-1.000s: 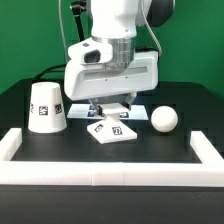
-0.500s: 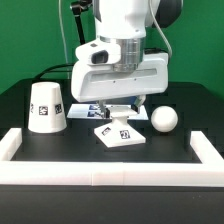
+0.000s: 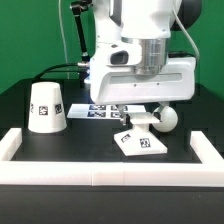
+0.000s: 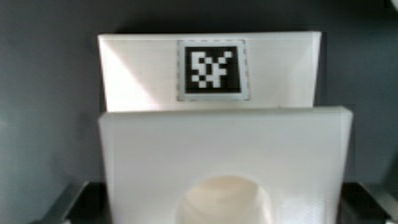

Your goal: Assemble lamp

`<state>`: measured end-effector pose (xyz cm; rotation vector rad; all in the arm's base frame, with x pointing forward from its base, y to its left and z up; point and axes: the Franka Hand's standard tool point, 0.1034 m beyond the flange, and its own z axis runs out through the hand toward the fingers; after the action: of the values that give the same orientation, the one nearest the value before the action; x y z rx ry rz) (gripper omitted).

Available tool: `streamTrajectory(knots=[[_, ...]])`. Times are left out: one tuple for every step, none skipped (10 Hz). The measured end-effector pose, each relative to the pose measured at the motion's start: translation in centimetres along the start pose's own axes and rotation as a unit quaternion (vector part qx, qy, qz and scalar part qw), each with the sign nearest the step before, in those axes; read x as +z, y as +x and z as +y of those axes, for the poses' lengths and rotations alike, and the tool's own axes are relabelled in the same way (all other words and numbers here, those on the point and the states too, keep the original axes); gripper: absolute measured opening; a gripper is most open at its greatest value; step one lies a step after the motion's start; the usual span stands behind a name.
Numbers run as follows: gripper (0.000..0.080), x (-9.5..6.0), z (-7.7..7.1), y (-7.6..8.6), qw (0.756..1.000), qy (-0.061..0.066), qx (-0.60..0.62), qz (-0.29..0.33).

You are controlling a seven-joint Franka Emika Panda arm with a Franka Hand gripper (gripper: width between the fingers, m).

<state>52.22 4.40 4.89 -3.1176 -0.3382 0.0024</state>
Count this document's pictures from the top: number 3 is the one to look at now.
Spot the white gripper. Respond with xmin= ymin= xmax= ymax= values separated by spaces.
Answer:
xmin=90 ymin=43 xmax=196 ymax=125

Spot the white lamp bulb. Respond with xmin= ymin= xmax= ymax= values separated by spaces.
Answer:
xmin=153 ymin=106 xmax=178 ymax=132

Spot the white lamp base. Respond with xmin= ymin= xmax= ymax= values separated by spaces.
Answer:
xmin=114 ymin=112 xmax=167 ymax=156

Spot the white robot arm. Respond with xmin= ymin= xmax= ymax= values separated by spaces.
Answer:
xmin=90 ymin=0 xmax=199 ymax=112

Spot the white lamp shade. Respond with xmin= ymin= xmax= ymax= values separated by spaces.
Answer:
xmin=28 ymin=82 xmax=67 ymax=133

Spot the white marker sheet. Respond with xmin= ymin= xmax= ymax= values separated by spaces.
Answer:
xmin=66 ymin=103 xmax=150 ymax=121

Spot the white U-shaped fence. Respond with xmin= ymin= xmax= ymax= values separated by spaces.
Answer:
xmin=0 ymin=128 xmax=224 ymax=187

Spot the black cable bundle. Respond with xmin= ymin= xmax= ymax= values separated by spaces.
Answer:
xmin=32 ymin=61 xmax=88 ymax=82

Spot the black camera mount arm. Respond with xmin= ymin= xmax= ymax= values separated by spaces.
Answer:
xmin=70 ymin=0 xmax=92 ymax=62

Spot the white hanging cable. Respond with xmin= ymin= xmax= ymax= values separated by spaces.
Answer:
xmin=58 ymin=0 xmax=71 ymax=80

